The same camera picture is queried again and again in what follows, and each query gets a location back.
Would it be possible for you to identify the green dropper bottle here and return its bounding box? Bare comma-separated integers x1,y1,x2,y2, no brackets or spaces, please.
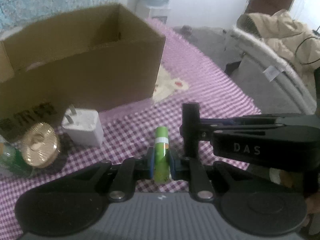
0,142,33,178

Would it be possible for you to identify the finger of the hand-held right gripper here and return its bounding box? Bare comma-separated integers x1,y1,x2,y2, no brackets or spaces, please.
200,114,304,128
180,126,215,140

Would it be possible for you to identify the white chair frame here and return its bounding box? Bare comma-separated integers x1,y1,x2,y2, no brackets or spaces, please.
230,27,318,113

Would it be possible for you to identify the black thin cable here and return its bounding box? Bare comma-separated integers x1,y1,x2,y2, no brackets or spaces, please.
296,36,320,64

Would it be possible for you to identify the large cardboard box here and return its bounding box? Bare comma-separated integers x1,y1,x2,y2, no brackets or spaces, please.
0,2,167,140

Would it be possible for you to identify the white charger plug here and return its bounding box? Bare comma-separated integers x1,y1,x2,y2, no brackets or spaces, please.
61,105,104,147

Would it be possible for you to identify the purple checkered tablecloth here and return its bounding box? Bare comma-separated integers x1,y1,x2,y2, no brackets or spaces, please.
0,17,262,200

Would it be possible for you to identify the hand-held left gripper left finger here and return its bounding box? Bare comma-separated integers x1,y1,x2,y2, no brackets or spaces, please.
59,147,155,202

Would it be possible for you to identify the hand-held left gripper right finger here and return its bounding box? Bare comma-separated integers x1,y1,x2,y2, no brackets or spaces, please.
169,152,248,202

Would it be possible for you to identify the dark jar with gold lid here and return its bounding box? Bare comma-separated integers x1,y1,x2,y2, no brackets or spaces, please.
20,122,65,169

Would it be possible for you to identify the green lip balm tube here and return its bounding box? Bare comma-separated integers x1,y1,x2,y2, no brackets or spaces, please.
154,127,171,183

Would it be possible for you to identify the white water dispenser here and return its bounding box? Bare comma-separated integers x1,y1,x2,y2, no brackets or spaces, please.
127,0,172,23

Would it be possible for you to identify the beige jacket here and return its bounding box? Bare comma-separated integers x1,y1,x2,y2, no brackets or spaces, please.
237,10,320,80

